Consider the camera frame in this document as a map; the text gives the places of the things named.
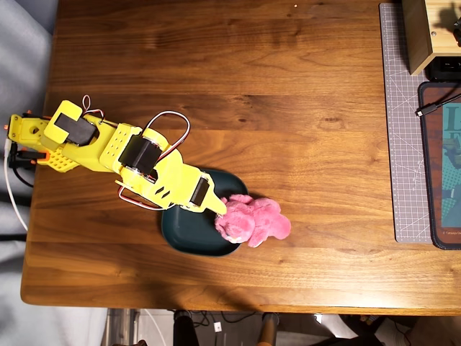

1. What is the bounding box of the yellow gripper black servo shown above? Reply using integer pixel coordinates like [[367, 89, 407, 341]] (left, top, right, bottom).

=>
[[115, 150, 228, 217]]

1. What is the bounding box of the pink strawberry bear plush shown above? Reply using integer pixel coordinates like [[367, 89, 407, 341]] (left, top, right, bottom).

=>
[[214, 193, 292, 249]]

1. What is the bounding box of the yellow perforated robot base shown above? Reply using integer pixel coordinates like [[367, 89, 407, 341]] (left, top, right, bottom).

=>
[[9, 113, 79, 174]]

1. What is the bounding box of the dark teal square plate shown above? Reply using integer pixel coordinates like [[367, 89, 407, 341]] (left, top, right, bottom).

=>
[[161, 168, 250, 257]]

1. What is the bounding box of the black table leg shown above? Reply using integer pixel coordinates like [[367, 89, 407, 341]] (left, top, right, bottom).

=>
[[173, 309, 201, 346]]

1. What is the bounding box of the orange black table clamp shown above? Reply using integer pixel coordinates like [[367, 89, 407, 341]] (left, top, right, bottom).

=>
[[9, 142, 50, 170]]

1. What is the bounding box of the grey cutting mat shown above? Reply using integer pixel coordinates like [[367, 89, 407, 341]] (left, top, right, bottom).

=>
[[378, 2, 433, 244]]

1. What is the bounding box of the printed dark mouse pad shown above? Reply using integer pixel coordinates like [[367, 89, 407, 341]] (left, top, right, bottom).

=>
[[417, 81, 461, 250]]

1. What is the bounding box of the light wooden box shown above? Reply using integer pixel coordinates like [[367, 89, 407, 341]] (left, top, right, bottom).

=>
[[401, 0, 461, 76]]

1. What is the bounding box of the black device under box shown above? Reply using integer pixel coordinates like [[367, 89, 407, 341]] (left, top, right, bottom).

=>
[[424, 56, 461, 82]]

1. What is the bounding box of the red white servo wire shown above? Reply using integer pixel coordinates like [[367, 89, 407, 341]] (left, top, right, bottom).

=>
[[143, 110, 191, 160], [81, 94, 107, 122], [117, 185, 164, 211]]

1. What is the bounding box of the black floor cable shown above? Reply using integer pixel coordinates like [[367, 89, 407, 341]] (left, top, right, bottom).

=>
[[190, 309, 257, 327]]

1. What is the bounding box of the thin white floor cable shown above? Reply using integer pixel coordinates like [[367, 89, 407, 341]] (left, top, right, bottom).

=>
[[143, 309, 169, 346]]

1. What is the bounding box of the metal frame under table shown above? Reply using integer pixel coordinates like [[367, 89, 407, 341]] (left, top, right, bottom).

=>
[[104, 308, 141, 346]]

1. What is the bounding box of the black base cable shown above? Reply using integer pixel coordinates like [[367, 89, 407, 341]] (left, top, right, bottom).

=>
[[10, 164, 36, 188]]

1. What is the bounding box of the white power cable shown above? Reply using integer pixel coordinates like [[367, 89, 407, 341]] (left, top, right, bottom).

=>
[[3, 138, 29, 231]]

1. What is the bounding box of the black usb cable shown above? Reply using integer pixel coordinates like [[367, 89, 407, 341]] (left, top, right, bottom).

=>
[[414, 93, 461, 118]]

